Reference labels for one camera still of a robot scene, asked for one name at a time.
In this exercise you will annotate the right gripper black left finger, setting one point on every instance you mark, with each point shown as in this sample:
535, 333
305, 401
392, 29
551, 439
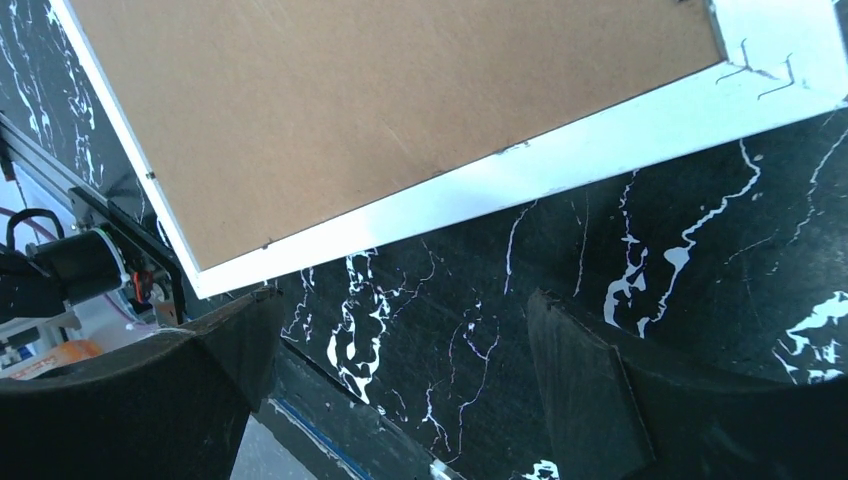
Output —
173, 405

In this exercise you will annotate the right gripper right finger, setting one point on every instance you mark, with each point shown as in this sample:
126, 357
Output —
618, 406

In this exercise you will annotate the white picture frame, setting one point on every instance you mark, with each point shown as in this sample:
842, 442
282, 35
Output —
781, 62

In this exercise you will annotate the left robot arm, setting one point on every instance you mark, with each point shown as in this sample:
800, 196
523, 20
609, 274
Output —
46, 279

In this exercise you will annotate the orange labelled bottle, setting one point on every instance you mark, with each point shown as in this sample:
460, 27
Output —
59, 356

